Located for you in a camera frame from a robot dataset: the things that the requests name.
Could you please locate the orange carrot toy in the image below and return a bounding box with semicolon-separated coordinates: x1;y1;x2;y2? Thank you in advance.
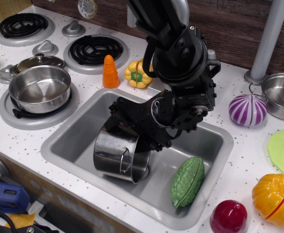
102;55;120;88

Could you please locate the green bitter gourd toy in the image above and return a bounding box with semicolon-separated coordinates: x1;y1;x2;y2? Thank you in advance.
170;157;205;208

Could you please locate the grey stove knob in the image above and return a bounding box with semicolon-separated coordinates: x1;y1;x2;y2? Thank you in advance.
62;20;86;38
32;40;59;56

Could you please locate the yellow cloth piece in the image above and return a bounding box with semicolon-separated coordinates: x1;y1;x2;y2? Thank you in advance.
8;213;36;229

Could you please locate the steel pan on burner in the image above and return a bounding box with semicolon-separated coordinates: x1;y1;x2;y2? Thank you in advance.
9;65;71;103

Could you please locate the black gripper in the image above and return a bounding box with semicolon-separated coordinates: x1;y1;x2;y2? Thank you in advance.
105;90;181;152

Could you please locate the back right stove burner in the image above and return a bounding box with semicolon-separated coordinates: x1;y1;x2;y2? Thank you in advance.
63;34;129;75

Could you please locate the red apple toy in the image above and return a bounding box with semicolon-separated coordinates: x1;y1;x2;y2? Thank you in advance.
209;200;248;233

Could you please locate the stove burner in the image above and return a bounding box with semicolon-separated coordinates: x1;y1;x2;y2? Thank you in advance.
63;34;129;75
0;83;79;130
0;13;55;47

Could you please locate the rear grey stove knob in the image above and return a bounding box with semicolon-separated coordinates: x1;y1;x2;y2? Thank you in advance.
62;20;86;38

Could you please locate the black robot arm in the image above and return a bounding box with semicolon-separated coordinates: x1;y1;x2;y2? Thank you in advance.
104;0;221;151

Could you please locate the purple striped onion toy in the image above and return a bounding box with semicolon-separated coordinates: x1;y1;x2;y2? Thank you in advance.
228;94;267;126

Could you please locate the steel pot lid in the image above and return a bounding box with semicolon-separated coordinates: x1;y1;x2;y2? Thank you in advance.
16;53;65;72

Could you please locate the back left stove burner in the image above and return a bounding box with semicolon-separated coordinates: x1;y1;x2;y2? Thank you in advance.
0;13;55;47

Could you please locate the front grey stove knob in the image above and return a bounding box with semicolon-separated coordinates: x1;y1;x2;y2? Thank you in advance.
32;40;59;56

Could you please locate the blue clamp tool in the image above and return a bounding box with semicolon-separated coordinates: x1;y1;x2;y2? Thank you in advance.
0;183;30;214

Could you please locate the hanging perforated strainer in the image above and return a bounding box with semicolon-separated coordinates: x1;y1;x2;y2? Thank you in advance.
78;0;98;19

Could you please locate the grey metal sink basin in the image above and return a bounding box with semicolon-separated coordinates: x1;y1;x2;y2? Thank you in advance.
41;88;234;230

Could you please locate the steel pot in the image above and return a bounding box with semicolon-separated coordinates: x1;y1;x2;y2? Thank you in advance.
93;124;150;184

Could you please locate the silver toy faucet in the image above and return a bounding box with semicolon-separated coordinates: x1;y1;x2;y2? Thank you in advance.
126;0;217;98

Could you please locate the front left stove burner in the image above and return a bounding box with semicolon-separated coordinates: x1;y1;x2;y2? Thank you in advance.
0;83;79;130

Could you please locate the yellow bell pepper toy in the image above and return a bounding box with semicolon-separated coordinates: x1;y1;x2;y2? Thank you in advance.
124;59;153;89

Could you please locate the steel bowl at right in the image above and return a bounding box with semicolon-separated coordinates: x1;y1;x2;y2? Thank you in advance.
249;73;284;120

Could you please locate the orange pumpkin toy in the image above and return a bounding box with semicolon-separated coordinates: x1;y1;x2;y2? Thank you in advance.
252;174;284;227

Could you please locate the grey vertical pole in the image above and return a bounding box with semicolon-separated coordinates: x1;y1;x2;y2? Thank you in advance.
244;0;284;85

